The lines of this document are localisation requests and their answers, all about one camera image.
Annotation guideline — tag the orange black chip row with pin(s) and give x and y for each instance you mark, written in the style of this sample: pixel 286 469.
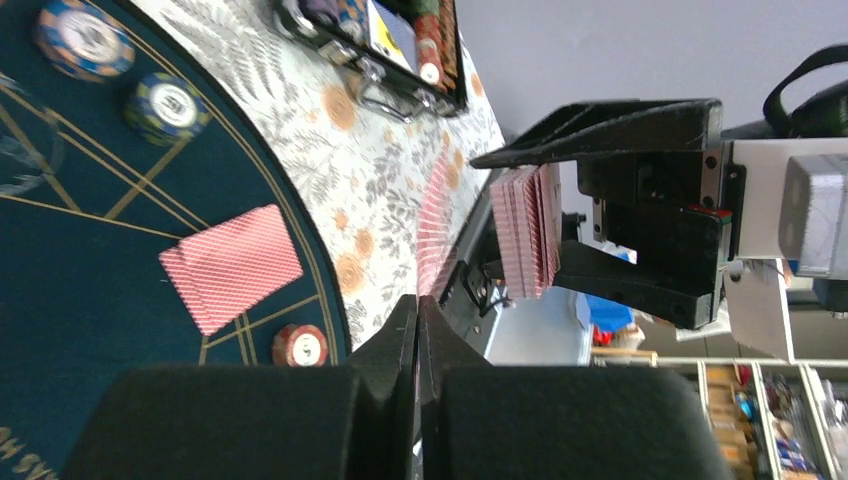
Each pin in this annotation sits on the orange black chip row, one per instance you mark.
pixel 448 33

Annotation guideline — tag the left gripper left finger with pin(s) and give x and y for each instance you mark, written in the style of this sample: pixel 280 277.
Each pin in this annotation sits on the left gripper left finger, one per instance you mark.
pixel 353 421

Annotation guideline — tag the red playing card deck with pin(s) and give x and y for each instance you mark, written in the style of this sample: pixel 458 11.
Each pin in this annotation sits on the red playing card deck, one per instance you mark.
pixel 526 205

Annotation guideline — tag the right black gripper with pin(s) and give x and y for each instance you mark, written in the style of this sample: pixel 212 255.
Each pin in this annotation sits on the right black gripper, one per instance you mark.
pixel 656 190

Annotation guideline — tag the red chip row in case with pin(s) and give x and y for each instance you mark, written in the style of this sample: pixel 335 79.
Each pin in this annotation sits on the red chip row in case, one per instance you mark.
pixel 429 44

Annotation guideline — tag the blue card deck in case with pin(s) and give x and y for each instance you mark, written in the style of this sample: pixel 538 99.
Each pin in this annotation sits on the blue card deck in case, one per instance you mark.
pixel 392 36

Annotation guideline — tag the dealt red cards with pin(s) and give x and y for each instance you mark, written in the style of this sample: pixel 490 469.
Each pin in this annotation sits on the dealt red cards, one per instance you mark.
pixel 225 270

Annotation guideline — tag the purple chip row in case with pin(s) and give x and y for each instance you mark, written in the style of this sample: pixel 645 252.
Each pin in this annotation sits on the purple chip row in case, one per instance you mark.
pixel 326 12

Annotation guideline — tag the red white chip stack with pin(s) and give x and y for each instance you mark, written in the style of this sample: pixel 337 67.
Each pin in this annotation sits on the red white chip stack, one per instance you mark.
pixel 299 346

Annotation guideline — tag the round dark poker mat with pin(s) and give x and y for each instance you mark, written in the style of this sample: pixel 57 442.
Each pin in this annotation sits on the round dark poker mat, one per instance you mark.
pixel 83 294

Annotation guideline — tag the shelf with boxes background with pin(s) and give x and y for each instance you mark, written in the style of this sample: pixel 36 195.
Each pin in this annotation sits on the shelf with boxes background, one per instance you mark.
pixel 773 419

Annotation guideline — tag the green chip row in case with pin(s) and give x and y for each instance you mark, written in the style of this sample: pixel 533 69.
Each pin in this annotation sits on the green chip row in case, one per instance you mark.
pixel 426 7

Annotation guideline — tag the floral tablecloth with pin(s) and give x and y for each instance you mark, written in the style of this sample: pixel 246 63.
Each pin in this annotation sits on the floral tablecloth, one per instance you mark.
pixel 362 176

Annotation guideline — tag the blue yellow fifty chip stack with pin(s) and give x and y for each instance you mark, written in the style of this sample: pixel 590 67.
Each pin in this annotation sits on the blue yellow fifty chip stack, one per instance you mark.
pixel 165 110

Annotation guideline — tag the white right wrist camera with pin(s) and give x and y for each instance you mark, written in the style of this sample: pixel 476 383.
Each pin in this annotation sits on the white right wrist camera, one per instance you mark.
pixel 794 208

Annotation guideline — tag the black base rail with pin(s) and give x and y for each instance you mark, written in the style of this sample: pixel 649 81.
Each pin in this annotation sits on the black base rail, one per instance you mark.
pixel 473 299

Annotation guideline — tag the black aluminium chip case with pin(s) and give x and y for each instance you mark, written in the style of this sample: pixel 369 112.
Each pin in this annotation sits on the black aluminium chip case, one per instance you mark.
pixel 382 86

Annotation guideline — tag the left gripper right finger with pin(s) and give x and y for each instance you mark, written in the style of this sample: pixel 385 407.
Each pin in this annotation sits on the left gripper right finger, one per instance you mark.
pixel 481 421

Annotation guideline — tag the clear dealer button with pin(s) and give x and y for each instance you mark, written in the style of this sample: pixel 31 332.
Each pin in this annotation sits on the clear dealer button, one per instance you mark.
pixel 32 150

